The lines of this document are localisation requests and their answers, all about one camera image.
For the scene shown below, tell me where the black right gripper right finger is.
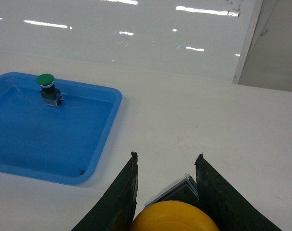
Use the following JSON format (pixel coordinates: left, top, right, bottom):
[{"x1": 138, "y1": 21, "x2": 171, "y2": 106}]
[{"x1": 195, "y1": 154, "x2": 280, "y2": 231}]

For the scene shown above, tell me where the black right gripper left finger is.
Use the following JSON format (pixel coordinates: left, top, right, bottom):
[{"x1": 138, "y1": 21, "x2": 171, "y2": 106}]
[{"x1": 72, "y1": 152, "x2": 138, "y2": 231}]

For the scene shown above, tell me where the yellow mushroom push button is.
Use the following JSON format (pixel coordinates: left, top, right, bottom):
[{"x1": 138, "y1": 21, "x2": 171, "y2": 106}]
[{"x1": 129, "y1": 174, "x2": 219, "y2": 231}]

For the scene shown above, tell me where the blue plastic tray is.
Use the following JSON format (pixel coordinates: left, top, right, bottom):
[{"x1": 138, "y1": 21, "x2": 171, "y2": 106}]
[{"x1": 0, "y1": 72, "x2": 122, "y2": 185}]

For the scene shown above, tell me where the green mushroom push button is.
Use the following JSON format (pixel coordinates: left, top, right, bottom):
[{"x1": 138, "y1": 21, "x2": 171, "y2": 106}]
[{"x1": 36, "y1": 74, "x2": 63, "y2": 107}]

